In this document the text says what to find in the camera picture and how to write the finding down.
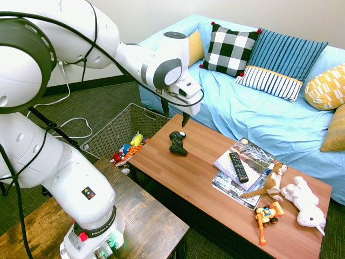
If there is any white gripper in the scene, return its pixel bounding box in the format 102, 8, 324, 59
157, 88, 202, 128

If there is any black gamepad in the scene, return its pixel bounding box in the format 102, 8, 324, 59
169, 131, 189, 156

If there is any dark woven wicker basket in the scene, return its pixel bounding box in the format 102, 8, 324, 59
80, 103, 171, 163

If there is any yellow plush toy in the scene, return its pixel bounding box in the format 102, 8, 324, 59
130, 131, 144, 147

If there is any orange striped plush toy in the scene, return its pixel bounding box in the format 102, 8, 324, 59
115, 144, 144, 166

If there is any reddish wooden coffee table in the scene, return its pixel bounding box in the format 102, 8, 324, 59
128, 113, 333, 259

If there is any blue red plush toy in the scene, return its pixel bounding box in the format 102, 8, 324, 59
112, 144, 133, 163

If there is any plain yellow pillow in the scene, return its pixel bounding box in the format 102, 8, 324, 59
187, 29, 206, 67

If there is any light blue sofa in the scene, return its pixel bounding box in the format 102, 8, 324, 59
137, 13, 345, 206

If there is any black TV remote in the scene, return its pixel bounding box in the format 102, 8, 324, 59
229, 152, 250, 184

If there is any black white checked pillow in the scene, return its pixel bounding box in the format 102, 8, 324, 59
199, 21, 263, 78

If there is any magazine with landscape cover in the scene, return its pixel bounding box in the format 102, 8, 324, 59
213, 137, 277, 191

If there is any business magazine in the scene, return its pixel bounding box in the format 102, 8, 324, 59
211, 169, 264, 212

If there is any rustic dark wooden table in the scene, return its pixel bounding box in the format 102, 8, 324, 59
0, 157, 190, 259

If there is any blue striped pillow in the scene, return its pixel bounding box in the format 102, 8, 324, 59
234, 28, 329, 104

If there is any brown kangaroo plush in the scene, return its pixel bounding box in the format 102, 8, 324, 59
240, 161, 289, 202

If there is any orange toy excavator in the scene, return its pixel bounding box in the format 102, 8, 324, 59
254, 201, 285, 246

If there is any yellow white patterned pillow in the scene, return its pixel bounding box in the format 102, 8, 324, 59
304, 63, 345, 111

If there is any white unicorn plush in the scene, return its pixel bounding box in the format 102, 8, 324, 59
280, 176, 327, 236

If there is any mustard woven pillow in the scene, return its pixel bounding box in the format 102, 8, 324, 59
320, 104, 345, 153

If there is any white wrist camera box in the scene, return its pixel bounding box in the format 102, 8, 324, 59
169, 77, 202, 100

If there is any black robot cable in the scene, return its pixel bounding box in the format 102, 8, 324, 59
0, 0, 205, 259

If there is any white power cable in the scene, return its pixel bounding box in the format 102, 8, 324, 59
25, 60, 93, 140

